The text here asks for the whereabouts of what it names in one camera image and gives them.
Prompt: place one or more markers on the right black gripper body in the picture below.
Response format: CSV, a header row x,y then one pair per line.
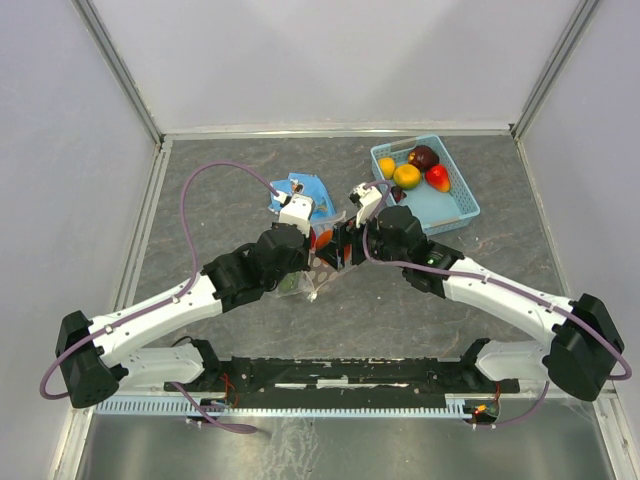
x,y
363,247

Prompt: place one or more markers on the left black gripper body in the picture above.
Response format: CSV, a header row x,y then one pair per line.
x,y
300,262

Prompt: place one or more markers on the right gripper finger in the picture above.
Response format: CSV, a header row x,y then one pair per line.
x,y
336,252
351,226

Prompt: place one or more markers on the orange tangerine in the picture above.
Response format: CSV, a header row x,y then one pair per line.
x,y
323,239

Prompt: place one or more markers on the green orange mango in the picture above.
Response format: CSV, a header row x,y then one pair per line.
x,y
289,284

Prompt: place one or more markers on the clear dotted zip bag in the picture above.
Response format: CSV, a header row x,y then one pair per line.
x,y
319,273

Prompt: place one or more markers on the bright red apple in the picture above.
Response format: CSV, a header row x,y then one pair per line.
x,y
313,238

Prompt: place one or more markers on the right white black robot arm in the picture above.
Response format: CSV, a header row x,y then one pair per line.
x,y
573,343

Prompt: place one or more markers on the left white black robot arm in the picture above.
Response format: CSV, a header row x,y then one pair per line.
x,y
91,352

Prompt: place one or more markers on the small dark plum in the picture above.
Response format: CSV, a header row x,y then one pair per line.
x,y
397,193

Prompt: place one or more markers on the blue patterned cloth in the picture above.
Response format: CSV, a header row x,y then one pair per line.
x,y
310,186

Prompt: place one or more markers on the yellow round fruit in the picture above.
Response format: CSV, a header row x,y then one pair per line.
x,y
407,176

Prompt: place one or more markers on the small yellow lemon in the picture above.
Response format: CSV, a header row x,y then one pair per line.
x,y
387,167

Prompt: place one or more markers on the light blue plastic basket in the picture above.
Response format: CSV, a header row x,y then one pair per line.
x,y
438,212

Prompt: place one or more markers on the red yellow pear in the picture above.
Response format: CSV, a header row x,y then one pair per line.
x,y
438,178

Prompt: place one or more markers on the dark red apple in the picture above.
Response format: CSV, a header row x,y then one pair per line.
x,y
423,158

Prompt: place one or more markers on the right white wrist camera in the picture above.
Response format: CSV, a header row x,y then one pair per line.
x,y
366,197

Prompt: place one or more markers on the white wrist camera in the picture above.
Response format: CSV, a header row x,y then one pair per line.
x,y
296,210
366,197

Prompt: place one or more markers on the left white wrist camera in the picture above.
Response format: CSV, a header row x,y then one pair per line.
x,y
296,210

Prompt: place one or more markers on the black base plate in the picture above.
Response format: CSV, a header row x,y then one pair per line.
x,y
325,383

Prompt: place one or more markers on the light blue cable duct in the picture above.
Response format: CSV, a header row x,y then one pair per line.
x,y
180,406

